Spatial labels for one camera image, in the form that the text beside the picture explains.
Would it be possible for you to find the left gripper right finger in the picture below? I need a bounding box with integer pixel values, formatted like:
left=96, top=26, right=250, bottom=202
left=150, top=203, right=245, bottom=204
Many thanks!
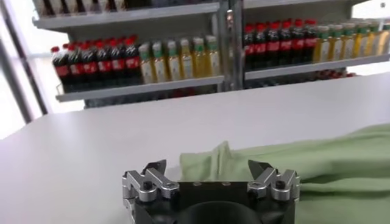
left=246, top=159, right=302, bottom=203

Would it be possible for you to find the yellow drink bottle green label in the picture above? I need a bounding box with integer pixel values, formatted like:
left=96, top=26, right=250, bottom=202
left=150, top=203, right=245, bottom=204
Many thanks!
left=138, top=44, right=156, bottom=85
left=205, top=35, right=221, bottom=77
left=313, top=26, right=332, bottom=63
left=379, top=23, right=390, bottom=55
left=355, top=23, right=370, bottom=58
left=367, top=21, right=381, bottom=57
left=151, top=41, right=168, bottom=83
left=192, top=37, right=208, bottom=79
left=330, top=24, right=344, bottom=61
left=179, top=38, right=196, bottom=80
left=166, top=40, right=182, bottom=82
left=342, top=23, right=356, bottom=60

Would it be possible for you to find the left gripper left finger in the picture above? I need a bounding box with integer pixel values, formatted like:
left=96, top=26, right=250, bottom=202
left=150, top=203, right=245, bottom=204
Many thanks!
left=121, top=159, right=181, bottom=217

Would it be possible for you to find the cola bottle red cap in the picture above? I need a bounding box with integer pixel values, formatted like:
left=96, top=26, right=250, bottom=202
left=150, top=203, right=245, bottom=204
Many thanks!
left=266, top=22, right=280, bottom=68
left=255, top=23, right=268, bottom=69
left=243, top=24, right=257, bottom=71
left=303, top=18, right=317, bottom=64
left=96, top=42, right=112, bottom=88
left=278, top=20, right=293, bottom=66
left=68, top=45, right=83, bottom=91
left=51, top=46, right=70, bottom=92
left=82, top=44, right=98, bottom=89
left=124, top=38, right=143, bottom=85
left=291, top=19, right=305, bottom=65
left=110, top=41, right=126, bottom=86

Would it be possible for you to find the green t-shirt with red print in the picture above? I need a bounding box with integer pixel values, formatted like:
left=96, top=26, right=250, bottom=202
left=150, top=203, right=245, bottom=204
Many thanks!
left=179, top=123, right=390, bottom=224

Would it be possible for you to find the black window frame post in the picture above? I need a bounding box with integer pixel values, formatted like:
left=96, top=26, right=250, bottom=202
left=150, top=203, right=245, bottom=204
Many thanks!
left=0, top=0, right=49, bottom=116

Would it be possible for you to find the white metal shelf unit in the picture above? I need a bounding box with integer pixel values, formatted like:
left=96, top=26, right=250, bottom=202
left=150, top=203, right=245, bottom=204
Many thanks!
left=234, top=0, right=390, bottom=89
left=32, top=0, right=237, bottom=109

